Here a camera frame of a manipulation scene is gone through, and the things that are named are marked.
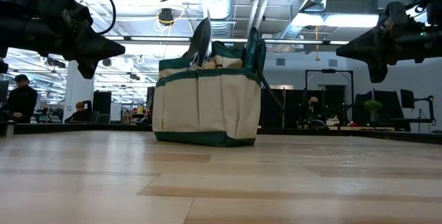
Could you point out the black frame stand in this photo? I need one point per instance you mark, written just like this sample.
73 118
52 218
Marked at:
328 71

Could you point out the black background cabinet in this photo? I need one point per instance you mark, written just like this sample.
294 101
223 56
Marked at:
102 101

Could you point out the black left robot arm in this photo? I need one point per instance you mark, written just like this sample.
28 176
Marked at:
20 16

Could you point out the silver metal cup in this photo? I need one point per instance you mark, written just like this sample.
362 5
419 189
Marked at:
7 128

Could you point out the cream and green gardening bag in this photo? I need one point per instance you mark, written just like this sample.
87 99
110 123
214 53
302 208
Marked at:
207 106

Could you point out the small green background plant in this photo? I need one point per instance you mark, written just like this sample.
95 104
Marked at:
373 106

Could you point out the black background monitor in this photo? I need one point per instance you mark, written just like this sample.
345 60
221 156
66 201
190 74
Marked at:
150 99

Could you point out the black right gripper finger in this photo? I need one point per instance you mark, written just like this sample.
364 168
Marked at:
378 61
380 37

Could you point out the person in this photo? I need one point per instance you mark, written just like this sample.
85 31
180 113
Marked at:
21 99
79 111
312 108

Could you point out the black monitor on arm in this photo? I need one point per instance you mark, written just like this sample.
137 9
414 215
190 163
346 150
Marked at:
407 98

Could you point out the white pillar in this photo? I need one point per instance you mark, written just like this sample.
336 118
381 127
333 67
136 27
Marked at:
77 92

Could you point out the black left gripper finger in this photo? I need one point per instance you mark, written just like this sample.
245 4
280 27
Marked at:
86 34
89 54

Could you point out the green pruning shears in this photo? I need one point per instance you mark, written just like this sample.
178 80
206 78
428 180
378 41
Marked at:
253 49

